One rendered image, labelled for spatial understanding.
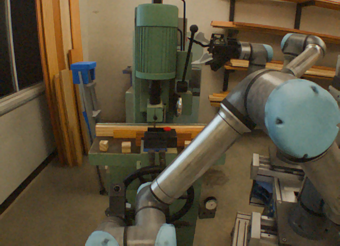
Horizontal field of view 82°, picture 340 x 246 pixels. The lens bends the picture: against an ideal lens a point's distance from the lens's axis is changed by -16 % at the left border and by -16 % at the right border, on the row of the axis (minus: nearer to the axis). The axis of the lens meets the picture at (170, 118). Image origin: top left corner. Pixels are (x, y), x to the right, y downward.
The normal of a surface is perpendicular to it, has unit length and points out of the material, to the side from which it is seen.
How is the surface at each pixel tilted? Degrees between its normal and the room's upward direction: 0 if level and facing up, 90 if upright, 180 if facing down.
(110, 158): 90
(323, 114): 85
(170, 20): 90
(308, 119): 85
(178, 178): 75
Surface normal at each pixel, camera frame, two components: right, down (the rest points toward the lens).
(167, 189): -0.26, 0.08
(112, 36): -0.07, 0.36
